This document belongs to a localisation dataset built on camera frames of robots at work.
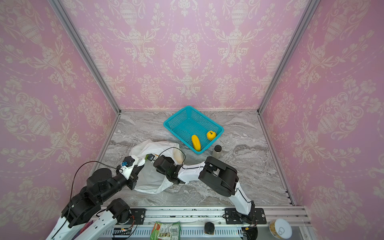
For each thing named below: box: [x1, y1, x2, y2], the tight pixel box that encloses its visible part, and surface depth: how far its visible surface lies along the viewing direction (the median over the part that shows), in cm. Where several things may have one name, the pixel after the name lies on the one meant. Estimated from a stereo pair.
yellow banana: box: [191, 134, 202, 152], surface depth 99 cm
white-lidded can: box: [269, 218, 293, 239], surface depth 68 cm
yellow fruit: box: [207, 130, 217, 141], surface depth 102 cm
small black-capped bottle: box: [212, 144, 222, 160], surface depth 91 cm
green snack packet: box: [150, 221, 181, 240], surface depth 70 cm
